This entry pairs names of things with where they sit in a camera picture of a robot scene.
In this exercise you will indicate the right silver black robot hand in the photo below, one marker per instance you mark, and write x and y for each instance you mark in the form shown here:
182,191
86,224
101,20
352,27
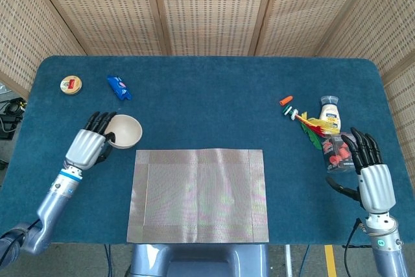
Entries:
376,186

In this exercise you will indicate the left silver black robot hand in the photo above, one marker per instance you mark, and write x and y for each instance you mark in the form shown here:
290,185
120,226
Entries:
86,147

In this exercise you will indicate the white bowl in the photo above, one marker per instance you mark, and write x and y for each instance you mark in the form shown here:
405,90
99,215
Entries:
126,131

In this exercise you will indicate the grey woven placemat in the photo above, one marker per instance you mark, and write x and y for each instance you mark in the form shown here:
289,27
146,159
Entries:
197,196

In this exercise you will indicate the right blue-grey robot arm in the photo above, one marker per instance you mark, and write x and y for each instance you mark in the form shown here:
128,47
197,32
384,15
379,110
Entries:
387,251

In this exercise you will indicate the clear box with red toys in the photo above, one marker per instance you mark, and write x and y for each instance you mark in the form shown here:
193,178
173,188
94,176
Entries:
335,157

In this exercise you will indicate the round tin with red label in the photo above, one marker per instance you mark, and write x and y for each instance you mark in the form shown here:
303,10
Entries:
70,85

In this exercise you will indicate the blue snack packet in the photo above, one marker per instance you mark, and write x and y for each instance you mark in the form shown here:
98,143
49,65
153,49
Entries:
119,88

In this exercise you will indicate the mayonnaise squeeze bottle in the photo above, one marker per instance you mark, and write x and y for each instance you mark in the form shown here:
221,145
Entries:
330,111

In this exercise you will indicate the colourful feather shuttlecock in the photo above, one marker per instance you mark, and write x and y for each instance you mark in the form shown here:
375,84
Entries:
311,126

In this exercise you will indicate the metal table leg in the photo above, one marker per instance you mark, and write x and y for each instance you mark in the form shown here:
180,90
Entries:
288,260

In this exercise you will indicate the small orange cap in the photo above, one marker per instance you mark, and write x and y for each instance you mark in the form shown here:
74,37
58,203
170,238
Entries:
286,100

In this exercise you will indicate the blue carpet table cover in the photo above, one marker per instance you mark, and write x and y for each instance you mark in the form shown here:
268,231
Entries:
227,89

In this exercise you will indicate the blue-grey robot torso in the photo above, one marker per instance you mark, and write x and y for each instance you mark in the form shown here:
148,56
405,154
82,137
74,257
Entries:
201,260

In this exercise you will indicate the woven bamboo folding screen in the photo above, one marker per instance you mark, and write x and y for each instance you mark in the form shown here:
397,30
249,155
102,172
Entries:
210,7

